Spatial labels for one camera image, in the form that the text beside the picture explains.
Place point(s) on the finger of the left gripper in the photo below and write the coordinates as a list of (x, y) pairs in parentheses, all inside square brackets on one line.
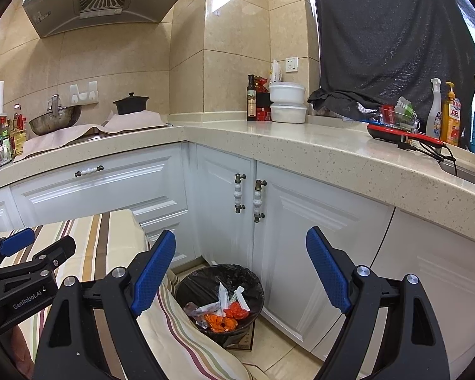
[(16, 242), (48, 259)]

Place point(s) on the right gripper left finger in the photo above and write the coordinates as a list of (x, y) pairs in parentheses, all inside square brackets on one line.
[(92, 331)]

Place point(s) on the clear orange printed wrapper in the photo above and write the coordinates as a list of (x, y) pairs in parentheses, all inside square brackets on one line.
[(201, 314)]

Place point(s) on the orange plastic bag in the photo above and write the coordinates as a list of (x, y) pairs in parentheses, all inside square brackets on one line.
[(219, 325)]

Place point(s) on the red plastic bag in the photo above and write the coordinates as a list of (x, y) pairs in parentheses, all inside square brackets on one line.
[(236, 311)]

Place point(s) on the white squeezed tube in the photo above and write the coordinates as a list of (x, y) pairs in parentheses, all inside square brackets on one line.
[(223, 300)]

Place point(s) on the blue white toothpaste tube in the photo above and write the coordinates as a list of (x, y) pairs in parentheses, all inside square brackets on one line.
[(238, 297)]

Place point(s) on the black trash bin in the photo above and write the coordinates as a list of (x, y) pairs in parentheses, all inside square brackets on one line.
[(201, 288)]

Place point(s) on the person's left hand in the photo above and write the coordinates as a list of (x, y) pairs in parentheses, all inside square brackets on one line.
[(21, 353)]

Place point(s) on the steel wok pan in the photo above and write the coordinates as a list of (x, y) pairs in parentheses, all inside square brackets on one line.
[(57, 117)]

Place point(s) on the beige stove cover cloth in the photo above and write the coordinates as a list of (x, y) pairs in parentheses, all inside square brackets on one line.
[(117, 124)]

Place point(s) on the black lidded pot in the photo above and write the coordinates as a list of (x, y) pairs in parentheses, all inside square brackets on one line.
[(131, 104)]

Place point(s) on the red black appliance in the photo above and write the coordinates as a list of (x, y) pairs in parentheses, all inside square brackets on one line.
[(391, 135)]

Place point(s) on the white spray bottle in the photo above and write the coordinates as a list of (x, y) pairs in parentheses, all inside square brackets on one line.
[(434, 119)]

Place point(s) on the yellow dish soap bottle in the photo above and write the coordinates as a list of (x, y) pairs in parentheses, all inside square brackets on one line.
[(451, 117)]

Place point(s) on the dark oil bottle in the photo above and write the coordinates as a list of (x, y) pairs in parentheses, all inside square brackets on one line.
[(251, 99)]

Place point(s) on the steel range hood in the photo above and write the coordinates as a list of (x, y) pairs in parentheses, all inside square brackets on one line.
[(54, 17)]

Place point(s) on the white stacked bowls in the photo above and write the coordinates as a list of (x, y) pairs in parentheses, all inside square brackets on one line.
[(288, 102)]

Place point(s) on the black hanging cloth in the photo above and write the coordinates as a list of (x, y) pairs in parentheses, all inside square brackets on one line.
[(375, 51)]

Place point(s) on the drawer handle centre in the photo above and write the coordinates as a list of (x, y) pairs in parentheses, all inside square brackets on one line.
[(88, 171)]

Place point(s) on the cabinet door handle left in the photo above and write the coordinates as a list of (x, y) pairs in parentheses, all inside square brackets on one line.
[(238, 192)]

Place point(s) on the cabinet door handle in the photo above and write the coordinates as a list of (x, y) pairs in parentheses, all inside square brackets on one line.
[(238, 192), (258, 200)]

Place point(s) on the cabinet door handle right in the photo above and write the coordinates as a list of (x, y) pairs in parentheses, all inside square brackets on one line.
[(258, 200)]

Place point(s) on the white wall socket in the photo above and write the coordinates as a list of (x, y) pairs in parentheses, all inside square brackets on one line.
[(292, 64)]

